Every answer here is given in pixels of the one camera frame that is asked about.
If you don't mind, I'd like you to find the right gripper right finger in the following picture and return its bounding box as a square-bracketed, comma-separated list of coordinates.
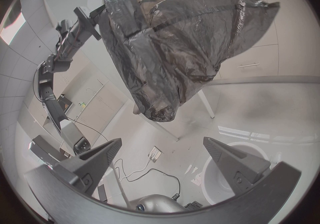
[203, 137, 272, 197]

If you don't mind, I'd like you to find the white table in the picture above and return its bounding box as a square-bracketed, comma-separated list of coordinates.
[132, 75, 320, 144]

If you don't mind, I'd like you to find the white cable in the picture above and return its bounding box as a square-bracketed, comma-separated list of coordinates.
[124, 152, 157, 183]

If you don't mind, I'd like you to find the black plastic bag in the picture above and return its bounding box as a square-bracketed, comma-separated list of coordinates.
[96, 0, 280, 123]

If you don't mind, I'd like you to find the black flat box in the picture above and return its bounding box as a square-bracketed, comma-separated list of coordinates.
[56, 94, 74, 115]

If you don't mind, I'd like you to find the black cable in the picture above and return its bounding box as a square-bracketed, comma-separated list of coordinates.
[67, 117, 110, 142]
[114, 159, 181, 199]

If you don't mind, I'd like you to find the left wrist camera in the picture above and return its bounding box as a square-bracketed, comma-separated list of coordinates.
[55, 19, 73, 35]

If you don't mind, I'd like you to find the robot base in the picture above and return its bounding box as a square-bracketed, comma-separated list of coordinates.
[126, 194, 203, 214]

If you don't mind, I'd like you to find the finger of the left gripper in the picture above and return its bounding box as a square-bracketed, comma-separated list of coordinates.
[89, 5, 107, 27]

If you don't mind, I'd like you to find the white trash bin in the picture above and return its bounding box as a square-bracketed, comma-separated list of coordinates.
[201, 142, 273, 205]

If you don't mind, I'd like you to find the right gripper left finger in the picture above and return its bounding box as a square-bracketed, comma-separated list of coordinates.
[54, 138, 123, 196]

